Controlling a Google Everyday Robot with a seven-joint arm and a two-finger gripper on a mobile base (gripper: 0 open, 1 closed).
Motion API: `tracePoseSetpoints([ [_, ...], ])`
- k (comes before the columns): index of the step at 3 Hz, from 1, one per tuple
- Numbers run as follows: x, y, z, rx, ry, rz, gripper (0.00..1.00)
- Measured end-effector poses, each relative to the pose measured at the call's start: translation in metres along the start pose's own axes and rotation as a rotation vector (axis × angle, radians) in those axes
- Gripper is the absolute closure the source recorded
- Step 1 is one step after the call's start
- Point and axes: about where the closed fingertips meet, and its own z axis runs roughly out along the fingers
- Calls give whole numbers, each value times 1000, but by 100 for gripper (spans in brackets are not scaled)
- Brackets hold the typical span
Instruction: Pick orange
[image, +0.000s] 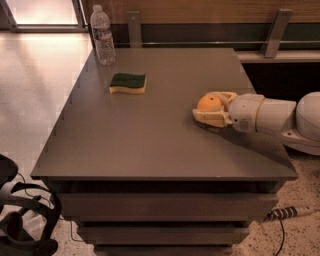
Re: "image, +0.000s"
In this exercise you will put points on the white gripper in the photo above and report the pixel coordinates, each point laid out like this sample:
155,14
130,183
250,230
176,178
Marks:
244,111

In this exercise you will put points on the orange fruit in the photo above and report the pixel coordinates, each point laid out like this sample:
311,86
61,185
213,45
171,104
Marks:
209,102

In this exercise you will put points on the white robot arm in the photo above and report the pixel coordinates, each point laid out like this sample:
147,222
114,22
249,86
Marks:
294,124

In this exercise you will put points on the green and yellow sponge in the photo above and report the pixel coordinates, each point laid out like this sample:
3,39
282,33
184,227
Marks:
128,83

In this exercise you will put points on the grey drawer cabinet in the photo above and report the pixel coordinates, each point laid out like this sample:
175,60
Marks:
141,178

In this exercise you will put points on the striped power strip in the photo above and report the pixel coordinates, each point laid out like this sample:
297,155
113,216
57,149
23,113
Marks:
288,212

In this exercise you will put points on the clear plastic water bottle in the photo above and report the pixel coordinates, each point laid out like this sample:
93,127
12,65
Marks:
102,34

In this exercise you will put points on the black VR headset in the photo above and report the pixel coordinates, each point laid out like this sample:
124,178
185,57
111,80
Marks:
14,239

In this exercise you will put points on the right metal rail bracket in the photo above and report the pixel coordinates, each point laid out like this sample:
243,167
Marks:
276,32

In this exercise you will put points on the metal rail bracket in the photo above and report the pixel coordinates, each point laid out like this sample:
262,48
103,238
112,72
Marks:
134,29
276,32

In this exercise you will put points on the left metal rail bracket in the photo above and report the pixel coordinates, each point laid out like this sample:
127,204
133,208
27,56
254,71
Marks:
134,29

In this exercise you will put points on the horizontal metal rail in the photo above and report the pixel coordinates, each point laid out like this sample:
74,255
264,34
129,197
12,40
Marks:
228,44

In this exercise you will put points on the window frame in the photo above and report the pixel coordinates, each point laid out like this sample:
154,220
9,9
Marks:
44,16

